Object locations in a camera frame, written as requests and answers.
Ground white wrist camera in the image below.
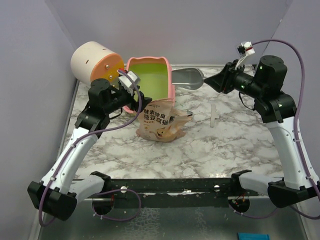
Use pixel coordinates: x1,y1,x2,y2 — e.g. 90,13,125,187
235,41,255,70
118,69,141,96

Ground torn clear bag strip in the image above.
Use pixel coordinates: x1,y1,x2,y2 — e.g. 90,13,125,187
210,103,219,128

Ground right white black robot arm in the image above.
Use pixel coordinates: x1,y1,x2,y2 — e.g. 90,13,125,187
204,55,320,208

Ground clear plastic litter scoop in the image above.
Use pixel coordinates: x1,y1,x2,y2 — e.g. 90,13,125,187
171,67,205,90

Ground blue object at bottom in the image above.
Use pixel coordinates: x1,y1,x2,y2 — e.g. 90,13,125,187
237,232,270,240

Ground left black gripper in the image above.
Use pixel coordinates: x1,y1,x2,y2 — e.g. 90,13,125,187
104,84,152,115

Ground cream orange cylindrical container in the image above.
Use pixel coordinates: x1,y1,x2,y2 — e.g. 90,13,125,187
70,41,125,86

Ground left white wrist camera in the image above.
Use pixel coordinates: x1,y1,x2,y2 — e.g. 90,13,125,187
118,69,141,96

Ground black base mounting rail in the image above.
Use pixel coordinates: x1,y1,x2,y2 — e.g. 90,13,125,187
91,176,260,209

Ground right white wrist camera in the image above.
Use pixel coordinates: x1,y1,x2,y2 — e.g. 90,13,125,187
235,41,255,70

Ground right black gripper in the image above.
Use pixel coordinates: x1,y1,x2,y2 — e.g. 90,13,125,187
204,59,265,99

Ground beige cat litter bag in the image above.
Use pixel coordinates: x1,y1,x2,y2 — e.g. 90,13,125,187
136,98,193,143

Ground pink green litter box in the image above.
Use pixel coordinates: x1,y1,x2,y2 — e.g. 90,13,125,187
126,56,176,106

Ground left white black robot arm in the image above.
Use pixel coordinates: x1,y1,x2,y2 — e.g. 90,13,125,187
27,78,152,227

